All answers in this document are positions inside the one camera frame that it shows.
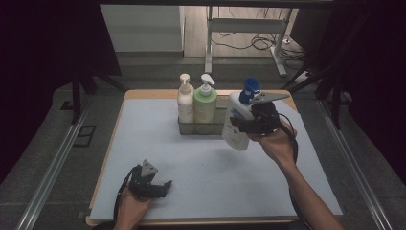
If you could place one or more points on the white bottle with blue pump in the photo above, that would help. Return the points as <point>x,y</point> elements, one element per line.
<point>236,127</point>

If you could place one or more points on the white power strip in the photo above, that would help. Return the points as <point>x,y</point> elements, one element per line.
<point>286,41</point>

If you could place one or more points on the black floor socket frame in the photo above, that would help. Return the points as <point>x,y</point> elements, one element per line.
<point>85,135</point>

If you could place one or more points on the white cabinet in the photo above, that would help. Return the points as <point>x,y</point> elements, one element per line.
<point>143,28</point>

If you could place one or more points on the green pump bottle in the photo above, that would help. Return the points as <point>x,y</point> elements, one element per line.
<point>205,105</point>

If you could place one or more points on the aluminium rail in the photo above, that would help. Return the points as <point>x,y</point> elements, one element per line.
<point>351,163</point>
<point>54,166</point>

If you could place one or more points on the person's right hand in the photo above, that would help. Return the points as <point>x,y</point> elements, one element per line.
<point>277,147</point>

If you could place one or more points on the white table mat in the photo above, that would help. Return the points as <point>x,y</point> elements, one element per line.
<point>207,179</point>

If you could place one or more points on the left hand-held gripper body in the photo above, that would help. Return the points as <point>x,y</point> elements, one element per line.
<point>143,187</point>

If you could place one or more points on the black metal stand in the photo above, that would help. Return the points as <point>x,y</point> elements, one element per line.
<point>76,96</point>
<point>335,105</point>

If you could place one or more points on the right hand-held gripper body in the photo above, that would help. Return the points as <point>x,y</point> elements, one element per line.
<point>263,118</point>

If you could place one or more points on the person's left hand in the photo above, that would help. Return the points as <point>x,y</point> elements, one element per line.
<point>132,207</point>

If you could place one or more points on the cream pump bottle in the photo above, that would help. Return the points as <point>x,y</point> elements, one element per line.
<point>185,102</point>

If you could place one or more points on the white metal desk frame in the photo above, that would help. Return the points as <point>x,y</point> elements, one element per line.
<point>247,25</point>

